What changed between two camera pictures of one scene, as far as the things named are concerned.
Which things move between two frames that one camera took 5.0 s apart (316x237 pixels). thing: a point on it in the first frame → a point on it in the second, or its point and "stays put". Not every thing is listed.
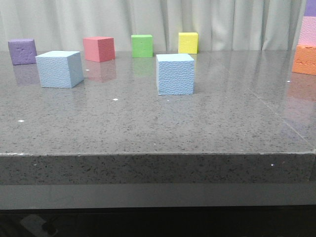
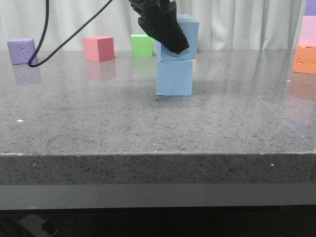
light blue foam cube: x=175 y=74 stays put
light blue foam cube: x=60 y=69 → x=190 y=27
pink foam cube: x=99 y=49 stays put
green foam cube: x=142 y=46 stays put
